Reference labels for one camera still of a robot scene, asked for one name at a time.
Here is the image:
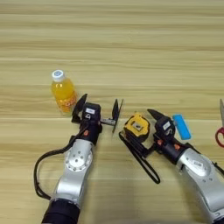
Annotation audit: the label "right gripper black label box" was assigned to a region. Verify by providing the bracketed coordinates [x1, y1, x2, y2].
[154, 115, 177, 137]

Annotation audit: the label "orange juice bottle white cap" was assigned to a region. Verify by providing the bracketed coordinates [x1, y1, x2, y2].
[51, 68, 79, 116]

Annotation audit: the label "red handled scissors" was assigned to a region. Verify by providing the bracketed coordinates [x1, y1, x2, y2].
[214, 98, 224, 149]

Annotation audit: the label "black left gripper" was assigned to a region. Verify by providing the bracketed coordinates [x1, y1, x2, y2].
[71, 93, 122, 146]

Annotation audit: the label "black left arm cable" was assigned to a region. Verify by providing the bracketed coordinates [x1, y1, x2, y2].
[32, 127, 86, 201]

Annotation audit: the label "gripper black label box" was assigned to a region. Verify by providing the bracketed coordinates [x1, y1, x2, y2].
[81, 101, 102, 123]
[154, 115, 177, 137]

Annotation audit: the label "blue rectangular block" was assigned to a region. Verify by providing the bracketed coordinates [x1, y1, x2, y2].
[171, 113, 193, 141]

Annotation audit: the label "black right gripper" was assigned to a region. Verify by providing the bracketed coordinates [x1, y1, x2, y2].
[131, 108, 191, 165]

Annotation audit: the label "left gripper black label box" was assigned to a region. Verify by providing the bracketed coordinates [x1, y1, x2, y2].
[81, 101, 102, 123]

